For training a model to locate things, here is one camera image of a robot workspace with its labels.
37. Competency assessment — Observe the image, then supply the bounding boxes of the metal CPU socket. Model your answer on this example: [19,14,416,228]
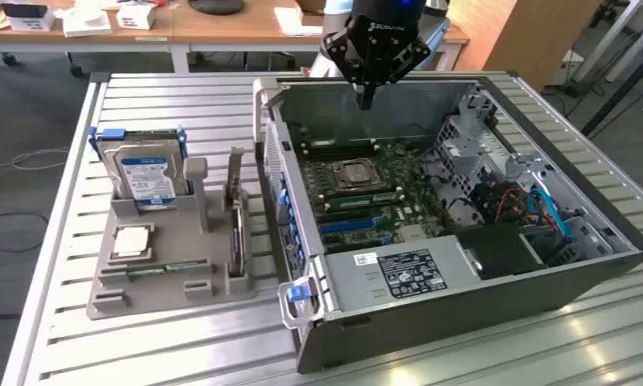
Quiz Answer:
[331,158,387,192]

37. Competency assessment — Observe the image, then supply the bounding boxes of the metal disk bay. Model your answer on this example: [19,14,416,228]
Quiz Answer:
[516,158,618,269]

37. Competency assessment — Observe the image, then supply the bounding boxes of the grey power supply unit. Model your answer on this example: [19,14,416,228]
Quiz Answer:
[323,235,482,314]

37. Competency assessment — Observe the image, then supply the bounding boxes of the black internal cable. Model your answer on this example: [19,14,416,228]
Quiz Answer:
[420,158,486,226]

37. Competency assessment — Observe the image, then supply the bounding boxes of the black RAM slot bank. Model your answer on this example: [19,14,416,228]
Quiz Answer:
[298,138,382,158]
[320,184,407,213]

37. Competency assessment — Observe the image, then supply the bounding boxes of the loose silver CPU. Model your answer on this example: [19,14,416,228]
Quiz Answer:
[111,227,151,257]

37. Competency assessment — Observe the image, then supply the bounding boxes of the black round base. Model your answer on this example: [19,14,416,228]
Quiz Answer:
[186,0,245,16]

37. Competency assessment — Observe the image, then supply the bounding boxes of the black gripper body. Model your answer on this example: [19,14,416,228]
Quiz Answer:
[346,0,426,84]

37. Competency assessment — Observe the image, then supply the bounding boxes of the black fan shroud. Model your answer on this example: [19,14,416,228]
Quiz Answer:
[454,223,548,281]

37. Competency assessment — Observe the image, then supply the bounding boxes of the white box with black lid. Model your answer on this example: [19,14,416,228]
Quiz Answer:
[2,2,55,31]

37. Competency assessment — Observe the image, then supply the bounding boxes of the white table frame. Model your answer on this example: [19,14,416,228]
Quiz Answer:
[570,0,643,116]

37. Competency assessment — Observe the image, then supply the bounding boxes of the wooden cabinet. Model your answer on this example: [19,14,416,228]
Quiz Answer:
[454,0,607,92]

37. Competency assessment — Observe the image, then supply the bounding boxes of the white floor cable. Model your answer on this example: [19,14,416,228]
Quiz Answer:
[0,145,71,170]

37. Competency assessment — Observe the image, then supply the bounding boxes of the open black PC case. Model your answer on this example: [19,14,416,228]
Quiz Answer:
[250,74,643,375]

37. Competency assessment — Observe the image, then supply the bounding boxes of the white paper stack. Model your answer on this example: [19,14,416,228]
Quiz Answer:
[273,6,326,38]

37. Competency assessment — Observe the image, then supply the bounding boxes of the installed green RAM stick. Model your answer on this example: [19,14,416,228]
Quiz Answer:
[324,192,402,211]

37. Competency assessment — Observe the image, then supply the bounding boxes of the perforated metal drive cage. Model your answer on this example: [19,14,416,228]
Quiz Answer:
[432,114,515,202]

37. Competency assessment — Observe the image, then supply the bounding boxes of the installed CPU with paste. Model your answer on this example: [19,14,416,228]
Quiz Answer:
[343,162,375,185]

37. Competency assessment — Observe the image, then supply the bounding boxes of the brown cardboard box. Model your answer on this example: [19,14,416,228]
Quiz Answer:
[294,0,331,17]

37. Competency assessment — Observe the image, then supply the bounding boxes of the grey parts rack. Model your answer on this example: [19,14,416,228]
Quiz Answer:
[86,156,258,322]

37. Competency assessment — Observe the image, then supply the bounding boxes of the green motherboard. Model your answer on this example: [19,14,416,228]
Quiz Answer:
[294,138,462,257]

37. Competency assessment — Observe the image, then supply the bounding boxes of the loose green RAM stick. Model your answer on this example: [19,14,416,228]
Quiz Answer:
[125,261,206,278]

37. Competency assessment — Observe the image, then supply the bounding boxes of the black Nvidia graphics card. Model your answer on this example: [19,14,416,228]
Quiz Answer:
[222,146,250,279]

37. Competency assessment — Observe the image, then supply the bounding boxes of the white printed box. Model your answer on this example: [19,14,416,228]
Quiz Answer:
[115,2,157,31]

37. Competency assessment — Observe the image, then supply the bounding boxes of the white stacked container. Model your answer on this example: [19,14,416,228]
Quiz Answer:
[61,4,113,39]

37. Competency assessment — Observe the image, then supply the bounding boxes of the blue SATA wire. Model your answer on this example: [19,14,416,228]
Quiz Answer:
[528,187,575,245]

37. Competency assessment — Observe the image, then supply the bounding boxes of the wooden desk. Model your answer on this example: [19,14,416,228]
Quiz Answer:
[0,0,470,76]

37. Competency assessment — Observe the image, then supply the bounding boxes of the black floor cable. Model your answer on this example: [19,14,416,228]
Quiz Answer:
[0,212,47,247]

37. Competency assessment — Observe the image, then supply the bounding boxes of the black slanted pole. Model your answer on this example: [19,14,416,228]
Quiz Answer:
[580,35,643,136]

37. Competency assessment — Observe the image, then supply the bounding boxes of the white floor box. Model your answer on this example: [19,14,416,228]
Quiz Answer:
[544,48,587,88]

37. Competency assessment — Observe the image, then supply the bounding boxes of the orange red wires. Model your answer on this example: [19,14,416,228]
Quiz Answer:
[491,188,538,226]

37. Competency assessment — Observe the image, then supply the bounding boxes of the hard disk with blue carrier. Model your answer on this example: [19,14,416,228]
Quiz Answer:
[87,126,189,212]

